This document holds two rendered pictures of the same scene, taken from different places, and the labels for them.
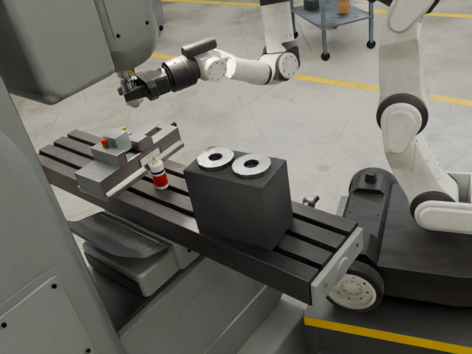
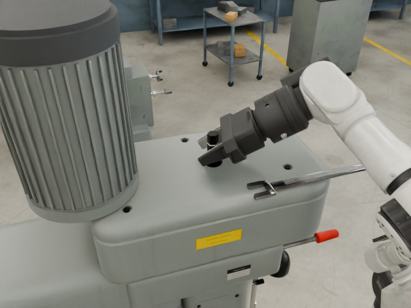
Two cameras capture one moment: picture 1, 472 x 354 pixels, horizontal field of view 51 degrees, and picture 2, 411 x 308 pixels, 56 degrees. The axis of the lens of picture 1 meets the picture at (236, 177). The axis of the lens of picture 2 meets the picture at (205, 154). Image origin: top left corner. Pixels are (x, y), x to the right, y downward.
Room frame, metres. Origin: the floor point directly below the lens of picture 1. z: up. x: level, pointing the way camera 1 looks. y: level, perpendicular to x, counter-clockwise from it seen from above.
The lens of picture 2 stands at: (0.69, -0.05, 2.36)
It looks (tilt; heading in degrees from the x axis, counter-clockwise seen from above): 36 degrees down; 28
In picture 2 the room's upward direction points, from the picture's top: straight up
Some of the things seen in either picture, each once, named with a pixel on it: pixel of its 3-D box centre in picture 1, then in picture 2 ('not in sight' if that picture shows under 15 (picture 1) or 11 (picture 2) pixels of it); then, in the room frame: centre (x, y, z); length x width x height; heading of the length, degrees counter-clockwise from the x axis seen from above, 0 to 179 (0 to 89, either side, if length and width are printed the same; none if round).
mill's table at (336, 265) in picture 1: (162, 194); not in sight; (1.25, 0.23, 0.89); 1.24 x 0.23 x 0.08; 45
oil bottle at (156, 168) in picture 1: (157, 171); not in sight; (1.23, 0.22, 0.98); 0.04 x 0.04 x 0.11
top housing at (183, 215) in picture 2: not in sight; (205, 192); (1.24, 0.24, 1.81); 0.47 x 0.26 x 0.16; 135
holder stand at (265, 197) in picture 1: (239, 194); not in sight; (0.98, 0.00, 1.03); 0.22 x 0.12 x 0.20; 53
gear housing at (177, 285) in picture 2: not in sight; (194, 236); (1.22, 0.26, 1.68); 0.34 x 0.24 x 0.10; 135
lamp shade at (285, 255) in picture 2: not in sight; (277, 260); (1.41, 0.11, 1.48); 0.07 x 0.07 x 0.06
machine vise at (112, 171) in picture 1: (129, 152); not in sight; (1.38, 0.32, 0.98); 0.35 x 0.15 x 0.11; 137
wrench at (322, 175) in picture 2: not in sight; (310, 178); (1.29, 0.04, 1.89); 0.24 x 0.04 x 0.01; 136
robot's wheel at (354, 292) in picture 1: (351, 286); not in sight; (1.10, -0.30, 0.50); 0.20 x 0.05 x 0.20; 63
